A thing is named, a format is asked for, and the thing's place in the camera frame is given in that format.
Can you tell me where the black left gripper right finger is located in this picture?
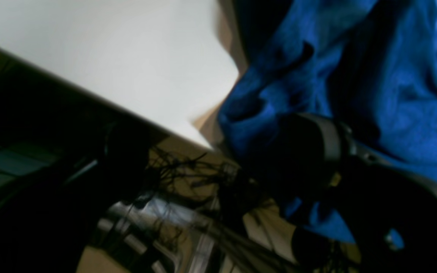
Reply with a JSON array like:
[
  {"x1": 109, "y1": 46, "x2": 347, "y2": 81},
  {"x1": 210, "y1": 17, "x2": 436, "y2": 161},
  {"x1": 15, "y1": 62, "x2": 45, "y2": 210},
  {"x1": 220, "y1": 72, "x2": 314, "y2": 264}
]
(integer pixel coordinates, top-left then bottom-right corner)
[{"x1": 279, "y1": 113, "x2": 437, "y2": 273}]

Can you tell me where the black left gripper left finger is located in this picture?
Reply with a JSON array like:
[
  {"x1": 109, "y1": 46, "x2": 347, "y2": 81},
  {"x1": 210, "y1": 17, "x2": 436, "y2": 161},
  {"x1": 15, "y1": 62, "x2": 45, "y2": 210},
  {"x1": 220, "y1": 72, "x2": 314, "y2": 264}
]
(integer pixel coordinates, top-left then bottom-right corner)
[{"x1": 0, "y1": 122, "x2": 150, "y2": 273}]

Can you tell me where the dark blue t-shirt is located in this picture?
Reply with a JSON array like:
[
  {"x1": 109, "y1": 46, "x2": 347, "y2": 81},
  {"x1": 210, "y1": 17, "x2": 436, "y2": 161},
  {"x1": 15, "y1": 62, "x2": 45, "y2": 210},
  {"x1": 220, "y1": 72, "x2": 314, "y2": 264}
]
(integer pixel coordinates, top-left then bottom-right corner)
[{"x1": 217, "y1": 0, "x2": 437, "y2": 243}]

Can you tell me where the black floor cable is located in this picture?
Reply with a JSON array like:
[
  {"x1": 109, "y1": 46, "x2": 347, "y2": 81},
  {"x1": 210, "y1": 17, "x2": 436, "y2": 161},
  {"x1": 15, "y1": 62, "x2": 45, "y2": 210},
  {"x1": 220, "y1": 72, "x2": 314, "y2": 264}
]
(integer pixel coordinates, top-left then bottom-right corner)
[{"x1": 101, "y1": 146, "x2": 359, "y2": 273}]

